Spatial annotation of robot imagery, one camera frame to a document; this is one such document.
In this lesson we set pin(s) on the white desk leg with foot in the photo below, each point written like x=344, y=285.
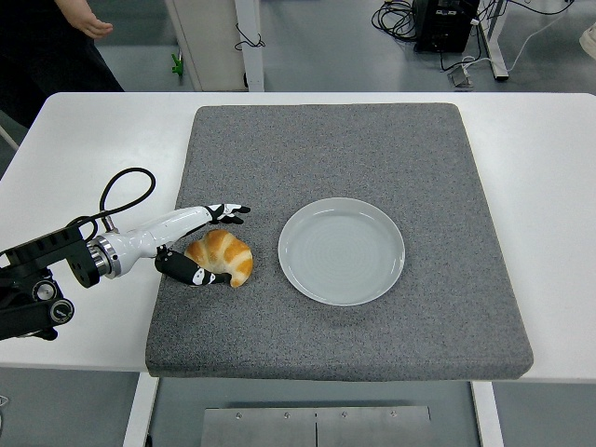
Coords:
x=497, y=60

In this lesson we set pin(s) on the person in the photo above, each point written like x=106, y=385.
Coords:
x=46, y=60

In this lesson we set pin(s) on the black computer case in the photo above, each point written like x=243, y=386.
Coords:
x=442, y=28

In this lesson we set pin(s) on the small green object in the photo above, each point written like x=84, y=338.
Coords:
x=177, y=65

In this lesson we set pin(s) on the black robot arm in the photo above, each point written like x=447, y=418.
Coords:
x=46, y=247

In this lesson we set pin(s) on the small clear plastic stand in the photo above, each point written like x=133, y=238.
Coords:
x=461, y=78

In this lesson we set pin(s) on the pale grey round plate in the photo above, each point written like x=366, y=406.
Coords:
x=342, y=261

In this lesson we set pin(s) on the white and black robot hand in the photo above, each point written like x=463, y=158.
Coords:
x=158, y=228

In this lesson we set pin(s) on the golden croissant bread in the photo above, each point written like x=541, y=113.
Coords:
x=228, y=253

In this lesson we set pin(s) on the person's foot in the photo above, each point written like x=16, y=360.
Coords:
x=589, y=39

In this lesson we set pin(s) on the grey felt mat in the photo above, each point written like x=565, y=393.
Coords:
x=326, y=153

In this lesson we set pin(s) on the white desk post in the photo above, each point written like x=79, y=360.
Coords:
x=253, y=70

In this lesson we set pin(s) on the beige cabinet panel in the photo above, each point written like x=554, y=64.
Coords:
x=209, y=46

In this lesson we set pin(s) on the person's hand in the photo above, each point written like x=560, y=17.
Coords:
x=95, y=25

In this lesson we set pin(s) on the white table leg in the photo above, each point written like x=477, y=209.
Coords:
x=488, y=414
x=139, y=410

